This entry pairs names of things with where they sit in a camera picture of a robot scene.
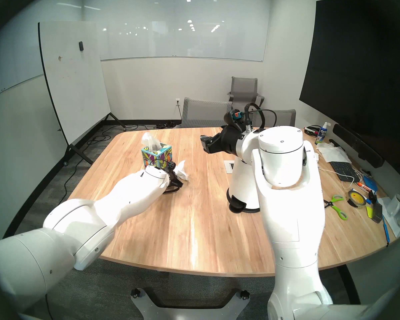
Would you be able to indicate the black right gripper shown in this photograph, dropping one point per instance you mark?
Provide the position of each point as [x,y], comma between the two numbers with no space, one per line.
[230,139]

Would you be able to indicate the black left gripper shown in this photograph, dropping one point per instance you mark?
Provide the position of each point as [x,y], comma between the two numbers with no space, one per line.
[174,177]

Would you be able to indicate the white pulled-out tissue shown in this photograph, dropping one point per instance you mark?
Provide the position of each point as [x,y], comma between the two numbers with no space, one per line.
[182,172]

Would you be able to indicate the colourful patterned tissue box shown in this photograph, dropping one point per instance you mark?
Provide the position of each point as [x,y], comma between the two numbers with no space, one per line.
[153,157]

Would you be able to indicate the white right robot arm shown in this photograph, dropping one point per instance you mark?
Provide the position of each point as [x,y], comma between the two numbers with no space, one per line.
[293,206]

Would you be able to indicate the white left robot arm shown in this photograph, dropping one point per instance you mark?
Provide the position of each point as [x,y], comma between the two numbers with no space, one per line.
[120,202]

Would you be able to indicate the white tissue in box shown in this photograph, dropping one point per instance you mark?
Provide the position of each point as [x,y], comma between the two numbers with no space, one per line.
[150,142]

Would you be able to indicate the white table outlet plate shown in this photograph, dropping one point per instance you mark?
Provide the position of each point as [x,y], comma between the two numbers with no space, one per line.
[228,167]

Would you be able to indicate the wide grey mesh chair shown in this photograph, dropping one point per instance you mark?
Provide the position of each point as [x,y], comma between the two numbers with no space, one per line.
[203,112]

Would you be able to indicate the grey swivel office chair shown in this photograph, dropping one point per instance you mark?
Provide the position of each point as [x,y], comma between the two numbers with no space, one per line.
[245,89]

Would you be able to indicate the whiteboard cleaner spray bottle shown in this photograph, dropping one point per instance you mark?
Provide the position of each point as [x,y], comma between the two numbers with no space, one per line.
[322,134]

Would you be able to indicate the white cloth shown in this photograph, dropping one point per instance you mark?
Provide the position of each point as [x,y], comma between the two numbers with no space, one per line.
[333,154]

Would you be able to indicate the black keyboard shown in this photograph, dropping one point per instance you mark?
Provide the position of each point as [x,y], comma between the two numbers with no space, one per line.
[344,171]

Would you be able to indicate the black video bar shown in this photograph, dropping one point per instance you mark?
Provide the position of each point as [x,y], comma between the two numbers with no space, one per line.
[356,144]

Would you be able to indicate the rolling whiteboard on stand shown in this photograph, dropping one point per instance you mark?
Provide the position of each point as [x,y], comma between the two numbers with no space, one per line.
[73,82]

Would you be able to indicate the yellow black tape roll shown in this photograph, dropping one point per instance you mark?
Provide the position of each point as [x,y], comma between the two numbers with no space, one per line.
[357,197]

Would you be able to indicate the blue pouch with marker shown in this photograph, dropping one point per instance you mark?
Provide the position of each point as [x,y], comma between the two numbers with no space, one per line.
[370,184]

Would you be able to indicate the black block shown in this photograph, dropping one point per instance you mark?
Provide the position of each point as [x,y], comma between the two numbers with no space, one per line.
[377,212]

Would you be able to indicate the white rolled paper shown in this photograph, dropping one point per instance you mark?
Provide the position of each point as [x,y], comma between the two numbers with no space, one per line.
[395,204]

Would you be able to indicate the blue pen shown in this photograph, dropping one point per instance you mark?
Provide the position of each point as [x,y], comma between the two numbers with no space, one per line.
[386,231]

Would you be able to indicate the black table leg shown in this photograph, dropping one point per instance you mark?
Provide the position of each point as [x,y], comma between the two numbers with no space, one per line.
[348,284]

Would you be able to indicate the white paper sheet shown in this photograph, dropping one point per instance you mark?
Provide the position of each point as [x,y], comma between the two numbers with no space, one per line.
[395,224]

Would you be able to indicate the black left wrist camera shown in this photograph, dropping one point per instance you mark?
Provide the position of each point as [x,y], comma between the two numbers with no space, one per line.
[171,166]

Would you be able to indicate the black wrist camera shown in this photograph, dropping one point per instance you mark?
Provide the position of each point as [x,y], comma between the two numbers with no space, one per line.
[171,166]
[233,117]

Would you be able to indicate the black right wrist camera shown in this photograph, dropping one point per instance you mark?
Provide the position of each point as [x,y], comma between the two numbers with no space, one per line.
[233,117]

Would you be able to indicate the long glass wall board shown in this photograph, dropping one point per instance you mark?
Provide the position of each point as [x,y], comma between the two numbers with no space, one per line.
[186,42]

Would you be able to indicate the black wall screen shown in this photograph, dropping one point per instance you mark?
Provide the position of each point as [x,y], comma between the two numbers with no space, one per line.
[360,72]

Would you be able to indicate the wall whiteboard with writing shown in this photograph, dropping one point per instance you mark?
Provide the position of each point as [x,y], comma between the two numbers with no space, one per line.
[10,69]

